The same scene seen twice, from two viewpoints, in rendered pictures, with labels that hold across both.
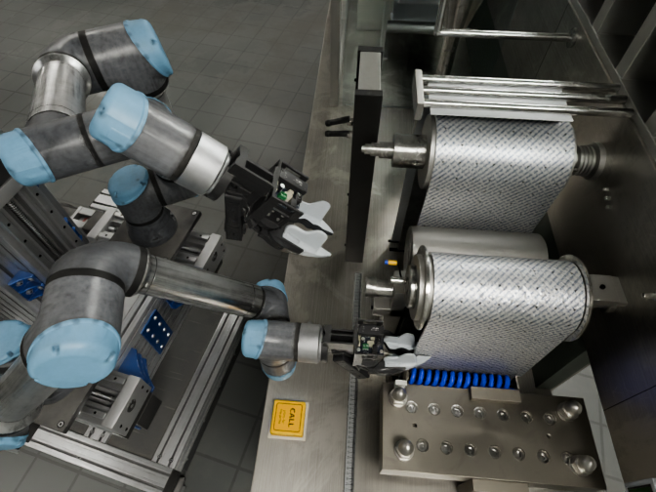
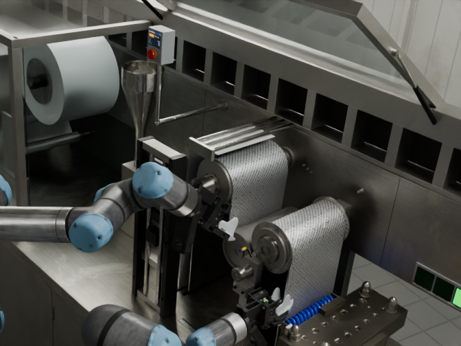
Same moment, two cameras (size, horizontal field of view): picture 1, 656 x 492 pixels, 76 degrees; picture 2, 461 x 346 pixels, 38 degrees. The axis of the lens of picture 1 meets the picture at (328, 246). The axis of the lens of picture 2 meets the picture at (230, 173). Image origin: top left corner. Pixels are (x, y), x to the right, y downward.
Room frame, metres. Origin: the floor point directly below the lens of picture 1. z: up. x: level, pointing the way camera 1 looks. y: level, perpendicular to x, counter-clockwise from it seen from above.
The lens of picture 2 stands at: (-0.49, 1.12, 2.23)
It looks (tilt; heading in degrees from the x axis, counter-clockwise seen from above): 27 degrees down; 309
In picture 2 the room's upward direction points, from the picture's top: 6 degrees clockwise
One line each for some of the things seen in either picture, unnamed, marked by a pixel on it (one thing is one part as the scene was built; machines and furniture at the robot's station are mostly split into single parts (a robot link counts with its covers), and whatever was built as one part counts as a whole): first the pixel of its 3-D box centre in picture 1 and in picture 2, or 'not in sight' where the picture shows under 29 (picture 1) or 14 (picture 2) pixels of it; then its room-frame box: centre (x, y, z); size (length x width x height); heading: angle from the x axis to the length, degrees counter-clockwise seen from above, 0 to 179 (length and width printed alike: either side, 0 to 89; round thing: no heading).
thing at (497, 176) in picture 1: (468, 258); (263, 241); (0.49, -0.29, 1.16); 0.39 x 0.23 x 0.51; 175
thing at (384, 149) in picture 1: (377, 149); not in sight; (0.62, -0.10, 1.33); 0.06 x 0.03 x 0.03; 85
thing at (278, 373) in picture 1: (276, 350); not in sight; (0.34, 0.11, 1.01); 0.11 x 0.08 x 0.11; 10
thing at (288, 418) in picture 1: (288, 418); not in sight; (0.22, 0.09, 0.91); 0.07 x 0.07 x 0.02; 85
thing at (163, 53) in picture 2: not in sight; (158, 44); (0.91, -0.23, 1.66); 0.07 x 0.07 x 0.10; 85
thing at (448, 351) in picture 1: (476, 354); (311, 282); (0.29, -0.28, 1.11); 0.23 x 0.01 x 0.18; 85
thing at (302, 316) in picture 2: (460, 380); (310, 312); (0.27, -0.27, 1.03); 0.21 x 0.04 x 0.03; 85
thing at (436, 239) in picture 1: (471, 259); (267, 237); (0.47, -0.29, 1.17); 0.26 x 0.12 x 0.12; 85
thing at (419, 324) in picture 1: (420, 287); (271, 247); (0.36, -0.16, 1.25); 0.15 x 0.01 x 0.15; 175
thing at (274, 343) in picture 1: (271, 340); (210, 342); (0.33, 0.11, 1.11); 0.11 x 0.08 x 0.09; 85
